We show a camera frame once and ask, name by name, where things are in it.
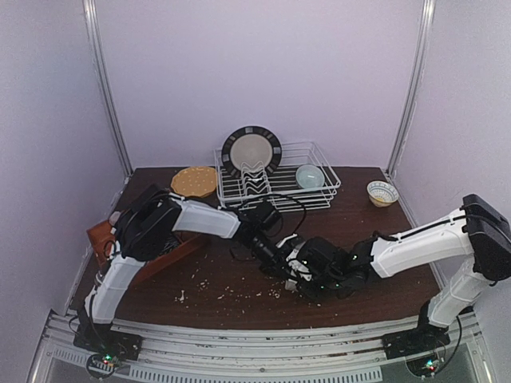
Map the grey beige sock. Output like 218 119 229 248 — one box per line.
284 279 299 292

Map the brown wooden organizer box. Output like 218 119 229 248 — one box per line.
86 220 209 287

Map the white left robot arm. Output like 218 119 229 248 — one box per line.
78 184 298 335

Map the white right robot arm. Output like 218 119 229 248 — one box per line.
277 194 510 330

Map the light blue bowl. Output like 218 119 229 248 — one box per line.
295 164 325 189

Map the black rimmed grey plate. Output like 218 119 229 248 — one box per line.
220 126 283 178

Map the yellow dotted plate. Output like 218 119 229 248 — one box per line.
170 166 217 198

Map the yellow patterned white bowl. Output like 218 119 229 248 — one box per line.
366 180 399 207

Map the white wire dish rack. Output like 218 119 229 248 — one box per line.
214 142 341 212

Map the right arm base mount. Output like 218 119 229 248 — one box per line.
382 301 450 378

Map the aluminium front rail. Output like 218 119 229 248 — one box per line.
27 314 497 382

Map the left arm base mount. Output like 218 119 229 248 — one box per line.
68 315 143 381

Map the right aluminium frame post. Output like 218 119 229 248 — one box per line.
386 0 436 180

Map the aluminium frame post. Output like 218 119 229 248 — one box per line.
82 0 133 177
386 0 436 180

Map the left aluminium frame post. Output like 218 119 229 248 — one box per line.
82 0 133 177

